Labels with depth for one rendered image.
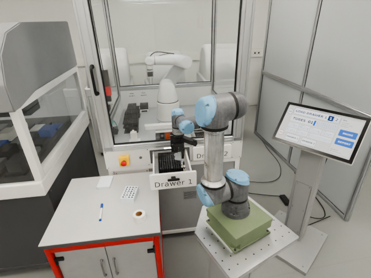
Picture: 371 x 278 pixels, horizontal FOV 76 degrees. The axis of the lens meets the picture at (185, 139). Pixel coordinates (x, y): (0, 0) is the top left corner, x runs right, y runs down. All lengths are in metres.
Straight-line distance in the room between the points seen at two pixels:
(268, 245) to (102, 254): 0.90
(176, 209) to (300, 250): 1.08
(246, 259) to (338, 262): 1.30
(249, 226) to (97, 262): 0.88
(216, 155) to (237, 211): 0.37
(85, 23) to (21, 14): 3.57
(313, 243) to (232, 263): 1.31
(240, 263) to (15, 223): 1.54
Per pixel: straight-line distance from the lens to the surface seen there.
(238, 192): 1.19
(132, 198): 1.54
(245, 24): 1.62
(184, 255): 2.23
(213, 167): 1.05
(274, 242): 1.38
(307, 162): 1.97
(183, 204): 2.08
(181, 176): 1.49
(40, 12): 5.01
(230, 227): 1.26
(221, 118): 0.93
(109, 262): 1.61
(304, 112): 1.90
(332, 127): 1.84
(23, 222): 2.09
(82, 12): 1.57
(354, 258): 2.56
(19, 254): 2.33
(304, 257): 2.34
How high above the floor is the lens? 1.77
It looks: 27 degrees down
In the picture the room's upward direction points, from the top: 2 degrees counter-clockwise
